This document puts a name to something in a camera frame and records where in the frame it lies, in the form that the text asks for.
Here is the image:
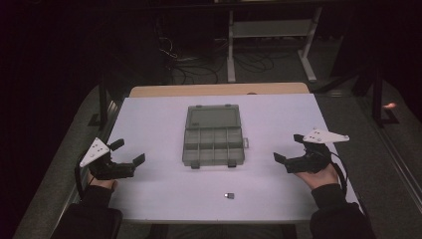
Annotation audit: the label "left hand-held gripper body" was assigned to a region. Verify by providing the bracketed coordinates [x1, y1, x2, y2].
[79, 136, 136, 181]

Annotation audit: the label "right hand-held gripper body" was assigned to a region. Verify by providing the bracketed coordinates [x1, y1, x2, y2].
[284, 127, 350, 174]

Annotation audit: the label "person's left hand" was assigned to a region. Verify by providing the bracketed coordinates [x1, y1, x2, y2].
[87, 170, 119, 191]

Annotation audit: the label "person's right hand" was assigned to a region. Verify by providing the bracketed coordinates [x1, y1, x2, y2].
[294, 163, 340, 191]

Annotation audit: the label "white table mat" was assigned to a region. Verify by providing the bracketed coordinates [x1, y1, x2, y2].
[106, 93, 361, 223]

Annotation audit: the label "black metal stand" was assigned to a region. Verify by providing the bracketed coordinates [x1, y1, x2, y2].
[87, 74, 133, 128]
[351, 64, 401, 128]

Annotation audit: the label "clear plastic compartment box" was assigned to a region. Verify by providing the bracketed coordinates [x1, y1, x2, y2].
[181, 104, 250, 170]

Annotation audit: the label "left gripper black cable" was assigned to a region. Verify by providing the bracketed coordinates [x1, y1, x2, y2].
[74, 152, 88, 201]

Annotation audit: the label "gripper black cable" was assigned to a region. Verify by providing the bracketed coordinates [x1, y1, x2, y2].
[326, 149, 349, 197]
[74, 152, 88, 201]

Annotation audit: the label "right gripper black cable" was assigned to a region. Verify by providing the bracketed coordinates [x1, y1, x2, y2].
[326, 149, 349, 197]

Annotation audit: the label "cables on floor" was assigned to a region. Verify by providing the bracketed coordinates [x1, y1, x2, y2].
[155, 19, 300, 86]

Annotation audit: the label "white metal desk frame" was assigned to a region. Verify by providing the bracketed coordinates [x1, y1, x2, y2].
[226, 5, 323, 84]

